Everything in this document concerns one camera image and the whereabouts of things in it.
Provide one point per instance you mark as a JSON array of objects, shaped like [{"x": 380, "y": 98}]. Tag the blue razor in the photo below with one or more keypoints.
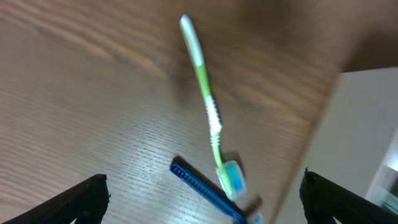
[{"x": 211, "y": 192}]

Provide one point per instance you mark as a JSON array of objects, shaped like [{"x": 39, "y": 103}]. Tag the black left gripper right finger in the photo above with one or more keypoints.
[{"x": 325, "y": 202}]

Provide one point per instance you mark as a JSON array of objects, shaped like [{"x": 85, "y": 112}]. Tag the green white soap packet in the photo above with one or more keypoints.
[{"x": 385, "y": 199}]

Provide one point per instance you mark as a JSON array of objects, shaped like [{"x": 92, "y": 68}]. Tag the green white toothbrush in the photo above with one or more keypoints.
[{"x": 230, "y": 174}]

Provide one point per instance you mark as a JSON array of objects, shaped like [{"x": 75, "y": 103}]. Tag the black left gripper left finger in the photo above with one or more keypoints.
[{"x": 86, "y": 203}]

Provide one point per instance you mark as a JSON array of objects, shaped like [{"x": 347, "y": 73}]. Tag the white box pink inside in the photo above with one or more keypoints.
[{"x": 355, "y": 138}]

